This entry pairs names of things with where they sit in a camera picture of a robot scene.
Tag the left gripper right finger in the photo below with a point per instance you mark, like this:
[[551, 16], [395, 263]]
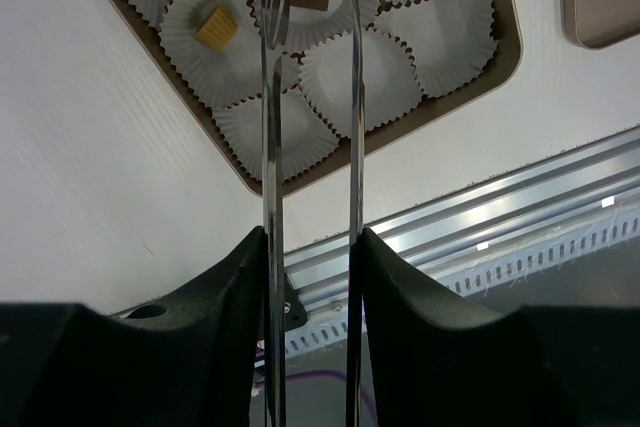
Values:
[[439, 359]]

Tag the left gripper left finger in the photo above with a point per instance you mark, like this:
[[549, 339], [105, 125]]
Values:
[[184, 359]]

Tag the yellow square chocolate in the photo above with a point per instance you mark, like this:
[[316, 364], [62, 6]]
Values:
[[218, 30]]

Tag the metal tongs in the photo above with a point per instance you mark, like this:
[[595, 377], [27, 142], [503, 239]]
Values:
[[274, 20]]

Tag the gold tin box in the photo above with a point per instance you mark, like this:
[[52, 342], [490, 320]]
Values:
[[423, 59]]

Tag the slotted cable duct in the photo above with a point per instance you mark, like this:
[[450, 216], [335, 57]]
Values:
[[485, 271]]

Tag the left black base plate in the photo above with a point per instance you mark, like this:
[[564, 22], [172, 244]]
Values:
[[295, 313]]

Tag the aluminium front rail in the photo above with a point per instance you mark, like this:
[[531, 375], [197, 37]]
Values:
[[600, 179]]

